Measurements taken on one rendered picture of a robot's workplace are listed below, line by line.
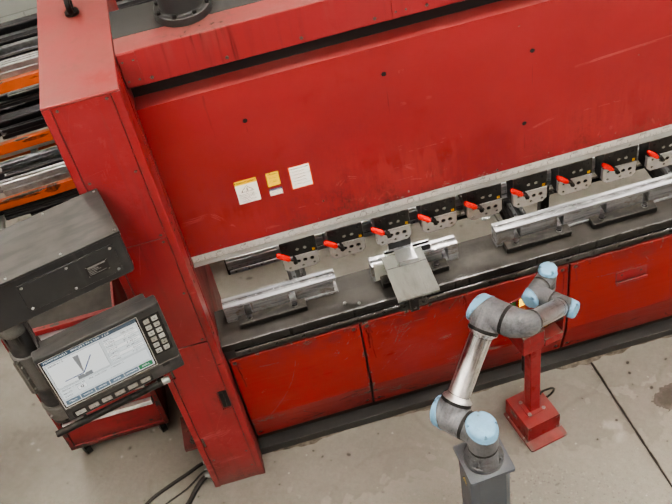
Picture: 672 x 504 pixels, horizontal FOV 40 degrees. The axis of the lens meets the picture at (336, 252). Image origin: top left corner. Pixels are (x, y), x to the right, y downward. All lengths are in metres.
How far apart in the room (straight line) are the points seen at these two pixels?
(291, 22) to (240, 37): 0.18
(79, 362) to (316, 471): 1.66
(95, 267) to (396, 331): 1.60
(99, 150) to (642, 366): 2.93
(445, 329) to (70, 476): 2.02
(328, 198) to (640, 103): 1.30
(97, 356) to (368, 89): 1.34
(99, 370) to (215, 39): 1.21
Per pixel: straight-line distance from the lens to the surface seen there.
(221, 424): 4.26
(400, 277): 3.93
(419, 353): 4.36
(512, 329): 3.38
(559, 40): 3.59
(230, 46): 3.18
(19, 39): 5.18
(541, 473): 4.52
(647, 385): 4.84
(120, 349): 3.34
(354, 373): 4.34
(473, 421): 3.47
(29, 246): 3.11
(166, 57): 3.17
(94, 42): 3.25
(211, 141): 3.40
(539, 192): 4.03
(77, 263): 3.06
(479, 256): 4.15
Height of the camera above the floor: 3.91
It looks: 46 degrees down
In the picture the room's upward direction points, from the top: 12 degrees counter-clockwise
